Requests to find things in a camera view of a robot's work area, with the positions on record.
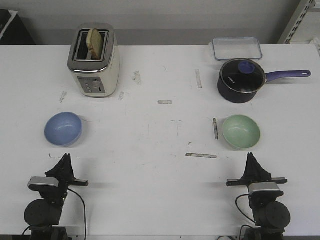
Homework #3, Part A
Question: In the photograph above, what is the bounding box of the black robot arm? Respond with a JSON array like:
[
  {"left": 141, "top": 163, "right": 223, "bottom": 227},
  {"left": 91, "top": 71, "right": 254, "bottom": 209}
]
[
  {"left": 24, "top": 153, "right": 89, "bottom": 240},
  {"left": 226, "top": 152, "right": 291, "bottom": 240}
]

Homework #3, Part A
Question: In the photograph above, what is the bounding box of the blue bowl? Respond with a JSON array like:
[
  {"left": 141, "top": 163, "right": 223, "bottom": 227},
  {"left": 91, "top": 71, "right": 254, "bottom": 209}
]
[{"left": 44, "top": 112, "right": 83, "bottom": 147}]

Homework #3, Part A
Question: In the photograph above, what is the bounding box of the white slotted shelf rail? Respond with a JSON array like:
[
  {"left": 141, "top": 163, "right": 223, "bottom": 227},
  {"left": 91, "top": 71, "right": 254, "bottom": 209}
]
[{"left": 277, "top": 0, "right": 320, "bottom": 45}]

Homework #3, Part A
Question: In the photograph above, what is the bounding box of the dark blue saucepan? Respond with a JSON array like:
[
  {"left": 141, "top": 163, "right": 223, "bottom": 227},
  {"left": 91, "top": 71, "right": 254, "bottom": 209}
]
[{"left": 217, "top": 70, "right": 312, "bottom": 104}]

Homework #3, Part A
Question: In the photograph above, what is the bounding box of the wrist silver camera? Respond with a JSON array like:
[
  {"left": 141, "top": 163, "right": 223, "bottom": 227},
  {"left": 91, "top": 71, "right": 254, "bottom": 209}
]
[
  {"left": 27, "top": 176, "right": 59, "bottom": 192},
  {"left": 248, "top": 182, "right": 284, "bottom": 197}
]

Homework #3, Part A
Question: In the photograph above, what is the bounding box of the cream two-slot toaster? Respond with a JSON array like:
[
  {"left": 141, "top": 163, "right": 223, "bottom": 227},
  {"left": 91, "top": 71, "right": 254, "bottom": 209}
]
[{"left": 67, "top": 23, "right": 121, "bottom": 98}]

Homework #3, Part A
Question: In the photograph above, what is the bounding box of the toast slice in toaster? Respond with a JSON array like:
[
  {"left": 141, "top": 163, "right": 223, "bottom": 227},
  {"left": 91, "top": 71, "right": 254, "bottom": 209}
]
[{"left": 86, "top": 28, "right": 103, "bottom": 60}]

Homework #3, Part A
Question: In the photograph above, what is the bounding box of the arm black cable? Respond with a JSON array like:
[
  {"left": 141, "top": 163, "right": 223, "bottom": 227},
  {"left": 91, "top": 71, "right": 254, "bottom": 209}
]
[
  {"left": 235, "top": 195, "right": 258, "bottom": 240},
  {"left": 66, "top": 188, "right": 88, "bottom": 240}
]

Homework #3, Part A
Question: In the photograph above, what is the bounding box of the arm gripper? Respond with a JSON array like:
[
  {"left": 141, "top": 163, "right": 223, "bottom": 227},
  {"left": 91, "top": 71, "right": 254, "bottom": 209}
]
[
  {"left": 226, "top": 152, "right": 288, "bottom": 186},
  {"left": 45, "top": 153, "right": 89, "bottom": 203}
]

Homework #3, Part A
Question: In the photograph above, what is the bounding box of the green bowl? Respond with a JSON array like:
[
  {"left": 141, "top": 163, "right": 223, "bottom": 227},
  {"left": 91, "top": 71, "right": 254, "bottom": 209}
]
[{"left": 222, "top": 114, "right": 261, "bottom": 150}]

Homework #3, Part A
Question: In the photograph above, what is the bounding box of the clear plastic container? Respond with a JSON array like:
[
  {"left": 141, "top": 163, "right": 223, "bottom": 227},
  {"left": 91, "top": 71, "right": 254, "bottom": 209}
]
[{"left": 209, "top": 37, "right": 263, "bottom": 61}]

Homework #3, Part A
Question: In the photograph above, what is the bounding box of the glass pot lid blue knob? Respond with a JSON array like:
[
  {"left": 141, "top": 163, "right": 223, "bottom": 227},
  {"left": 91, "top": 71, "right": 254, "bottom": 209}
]
[{"left": 220, "top": 58, "right": 266, "bottom": 93}]

